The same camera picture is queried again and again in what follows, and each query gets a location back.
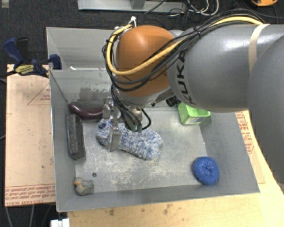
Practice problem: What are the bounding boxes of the grey metal bin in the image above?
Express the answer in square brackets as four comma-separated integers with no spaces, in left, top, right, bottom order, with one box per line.
[46,26,261,213]

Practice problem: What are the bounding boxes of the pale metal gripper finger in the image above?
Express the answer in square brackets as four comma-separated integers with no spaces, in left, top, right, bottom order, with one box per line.
[102,98,111,120]
[107,122,122,153]

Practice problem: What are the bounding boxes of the brown cardboard board, red print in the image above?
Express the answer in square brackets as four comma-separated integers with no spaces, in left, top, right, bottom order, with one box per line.
[4,64,267,207]

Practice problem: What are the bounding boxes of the dark grey flat block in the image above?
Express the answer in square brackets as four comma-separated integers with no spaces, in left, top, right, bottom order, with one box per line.
[65,114,87,161]

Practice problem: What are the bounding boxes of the purple toy eggplant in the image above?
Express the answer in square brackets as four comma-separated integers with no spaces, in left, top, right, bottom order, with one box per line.
[68,102,105,121]

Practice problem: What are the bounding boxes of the blue and white knitted cloth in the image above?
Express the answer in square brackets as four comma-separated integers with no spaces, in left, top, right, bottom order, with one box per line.
[95,118,164,161]

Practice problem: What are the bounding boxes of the black cylinder on white bracket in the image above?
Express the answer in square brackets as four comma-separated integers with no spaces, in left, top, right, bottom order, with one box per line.
[166,96,181,108]

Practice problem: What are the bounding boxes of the grey toy duck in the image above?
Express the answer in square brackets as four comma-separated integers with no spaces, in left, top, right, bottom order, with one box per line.
[72,176,95,196]

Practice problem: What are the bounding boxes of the blue scrubber ball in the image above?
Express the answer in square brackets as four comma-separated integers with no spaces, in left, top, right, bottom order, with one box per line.
[192,156,220,186]

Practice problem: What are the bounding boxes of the green plastic box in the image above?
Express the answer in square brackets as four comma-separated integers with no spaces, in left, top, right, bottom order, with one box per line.
[177,102,212,125]

